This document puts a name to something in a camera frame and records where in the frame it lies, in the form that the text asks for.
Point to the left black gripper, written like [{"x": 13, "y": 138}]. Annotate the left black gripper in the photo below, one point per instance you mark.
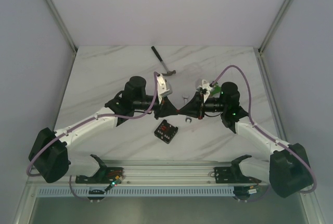
[{"x": 160, "y": 107}]

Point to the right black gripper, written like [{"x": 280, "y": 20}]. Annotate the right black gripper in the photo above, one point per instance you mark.
[{"x": 195, "y": 106}]

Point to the black fuse box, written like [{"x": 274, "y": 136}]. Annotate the black fuse box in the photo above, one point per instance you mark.
[{"x": 165, "y": 131}]

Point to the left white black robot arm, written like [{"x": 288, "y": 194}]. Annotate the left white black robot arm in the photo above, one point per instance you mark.
[{"x": 52, "y": 155}]

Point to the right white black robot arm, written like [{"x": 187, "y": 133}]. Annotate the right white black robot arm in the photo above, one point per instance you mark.
[{"x": 286, "y": 166}]

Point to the silver combination wrench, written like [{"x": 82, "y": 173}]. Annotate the silver combination wrench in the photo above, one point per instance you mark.
[{"x": 188, "y": 118}]

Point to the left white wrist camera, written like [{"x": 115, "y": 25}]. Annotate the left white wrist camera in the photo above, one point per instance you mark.
[{"x": 164, "y": 88}]

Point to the claw hammer black handle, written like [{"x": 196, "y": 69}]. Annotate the claw hammer black handle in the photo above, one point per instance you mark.
[{"x": 167, "y": 71}]

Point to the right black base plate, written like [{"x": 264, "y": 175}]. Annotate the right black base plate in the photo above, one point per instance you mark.
[{"x": 232, "y": 175}]

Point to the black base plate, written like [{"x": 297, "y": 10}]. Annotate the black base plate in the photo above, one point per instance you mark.
[
  {"x": 232, "y": 175},
  {"x": 103, "y": 175}
]

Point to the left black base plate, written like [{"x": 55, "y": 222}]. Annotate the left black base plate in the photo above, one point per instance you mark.
[{"x": 103, "y": 175}]

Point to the aluminium mounting rail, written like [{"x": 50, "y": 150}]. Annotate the aluminium mounting rail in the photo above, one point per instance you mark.
[{"x": 167, "y": 173}]

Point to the left aluminium frame post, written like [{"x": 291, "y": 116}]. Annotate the left aluminium frame post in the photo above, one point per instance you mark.
[{"x": 61, "y": 25}]

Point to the aluminium frame post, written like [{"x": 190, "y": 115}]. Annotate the aluminium frame post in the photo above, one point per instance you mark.
[
  {"x": 283, "y": 9},
  {"x": 61, "y": 25}
]

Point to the grey slotted cable duct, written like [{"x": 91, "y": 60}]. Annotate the grey slotted cable duct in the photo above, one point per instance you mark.
[{"x": 145, "y": 191}]

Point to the right aluminium frame post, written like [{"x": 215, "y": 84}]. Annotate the right aluminium frame post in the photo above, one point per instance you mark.
[{"x": 283, "y": 9}]

